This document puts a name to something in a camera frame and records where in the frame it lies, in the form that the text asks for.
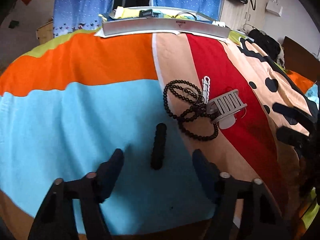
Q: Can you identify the grey hair claw clip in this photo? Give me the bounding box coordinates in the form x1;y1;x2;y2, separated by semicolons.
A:
206;89;247;123

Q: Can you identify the black bead necklace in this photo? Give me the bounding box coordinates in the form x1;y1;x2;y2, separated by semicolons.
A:
163;79;220;142

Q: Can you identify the white dotted hair clip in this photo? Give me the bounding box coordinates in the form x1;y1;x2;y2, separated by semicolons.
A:
202;76;210;104

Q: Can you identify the black comb hair clip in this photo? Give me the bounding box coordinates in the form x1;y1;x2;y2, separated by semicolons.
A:
150;123;167;171

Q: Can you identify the dark bangle ring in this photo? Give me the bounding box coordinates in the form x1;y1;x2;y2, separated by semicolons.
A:
175;11;198;21

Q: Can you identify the brown wooden headboard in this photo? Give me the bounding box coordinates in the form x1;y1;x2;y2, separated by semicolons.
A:
282;36;320;82

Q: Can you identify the black clothes pile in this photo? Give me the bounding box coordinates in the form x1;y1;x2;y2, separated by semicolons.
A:
248;29;285;68

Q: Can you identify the colourful cartoon bed quilt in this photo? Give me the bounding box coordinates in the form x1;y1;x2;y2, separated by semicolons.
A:
1;31;317;239

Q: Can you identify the white paper shopping bag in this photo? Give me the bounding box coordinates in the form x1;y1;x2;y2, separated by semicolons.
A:
266;0;283;17

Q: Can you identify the white striped wardrobe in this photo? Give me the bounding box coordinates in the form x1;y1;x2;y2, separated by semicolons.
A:
220;0;268;32

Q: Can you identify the wooden side cabinet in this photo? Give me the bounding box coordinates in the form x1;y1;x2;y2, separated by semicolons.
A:
36;20;54;44

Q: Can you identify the white shallow tray box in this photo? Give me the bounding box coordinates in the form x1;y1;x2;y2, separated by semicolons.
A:
95;7;231;40

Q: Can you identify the blue dotted left curtain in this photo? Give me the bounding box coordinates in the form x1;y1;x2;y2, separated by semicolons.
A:
53;0;114;37

